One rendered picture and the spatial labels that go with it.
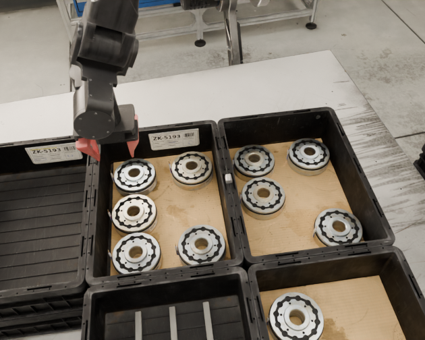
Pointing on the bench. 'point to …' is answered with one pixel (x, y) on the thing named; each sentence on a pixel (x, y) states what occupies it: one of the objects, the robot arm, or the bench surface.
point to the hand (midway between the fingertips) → (115, 154)
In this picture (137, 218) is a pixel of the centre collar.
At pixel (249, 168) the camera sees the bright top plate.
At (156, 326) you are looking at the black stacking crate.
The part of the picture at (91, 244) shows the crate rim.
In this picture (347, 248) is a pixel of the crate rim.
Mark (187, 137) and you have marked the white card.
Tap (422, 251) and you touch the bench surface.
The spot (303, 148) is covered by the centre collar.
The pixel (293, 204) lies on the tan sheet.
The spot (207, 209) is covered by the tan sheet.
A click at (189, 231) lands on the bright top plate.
